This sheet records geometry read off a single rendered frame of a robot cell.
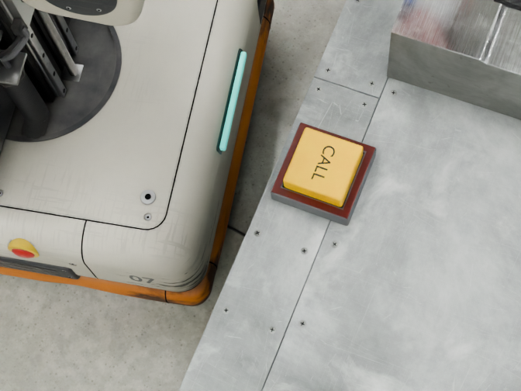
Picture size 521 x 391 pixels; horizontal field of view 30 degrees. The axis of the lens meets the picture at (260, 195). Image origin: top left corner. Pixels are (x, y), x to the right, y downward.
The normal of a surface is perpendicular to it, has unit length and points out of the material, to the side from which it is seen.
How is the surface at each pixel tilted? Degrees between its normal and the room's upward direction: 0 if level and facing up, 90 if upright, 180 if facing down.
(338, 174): 0
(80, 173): 0
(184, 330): 0
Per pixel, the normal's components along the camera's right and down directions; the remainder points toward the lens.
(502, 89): -0.38, 0.87
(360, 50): -0.07, -0.35
